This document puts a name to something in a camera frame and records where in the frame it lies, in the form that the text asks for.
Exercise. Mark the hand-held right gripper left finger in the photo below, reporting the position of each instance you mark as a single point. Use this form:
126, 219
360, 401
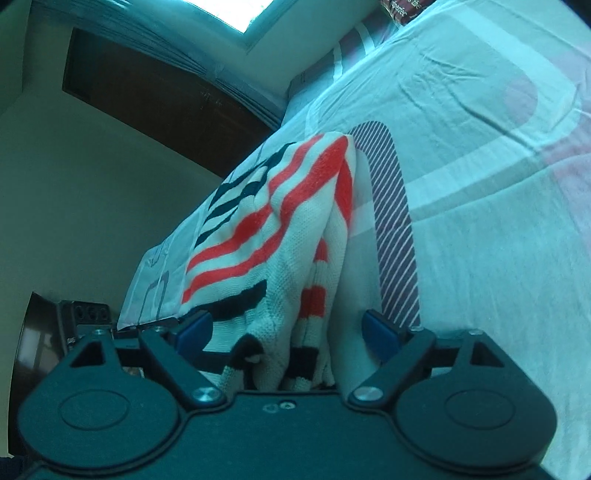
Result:
196, 334

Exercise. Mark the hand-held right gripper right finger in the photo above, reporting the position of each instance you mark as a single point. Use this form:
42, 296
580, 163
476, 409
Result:
381, 334

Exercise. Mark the striped knit sweater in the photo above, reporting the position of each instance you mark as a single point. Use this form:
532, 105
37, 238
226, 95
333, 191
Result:
277, 240

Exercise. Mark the dark wooden furniture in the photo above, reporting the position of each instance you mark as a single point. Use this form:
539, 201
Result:
39, 337

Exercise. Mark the patterned bed sheet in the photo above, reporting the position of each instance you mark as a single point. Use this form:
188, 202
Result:
485, 221

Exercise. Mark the brown wooden door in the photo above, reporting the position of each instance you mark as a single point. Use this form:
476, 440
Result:
175, 97

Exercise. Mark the blue curtain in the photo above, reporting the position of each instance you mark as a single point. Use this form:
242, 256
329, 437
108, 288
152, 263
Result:
152, 41

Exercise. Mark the striped pillow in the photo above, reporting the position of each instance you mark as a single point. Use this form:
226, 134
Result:
355, 46

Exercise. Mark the window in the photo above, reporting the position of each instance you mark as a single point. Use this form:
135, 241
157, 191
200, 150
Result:
231, 11

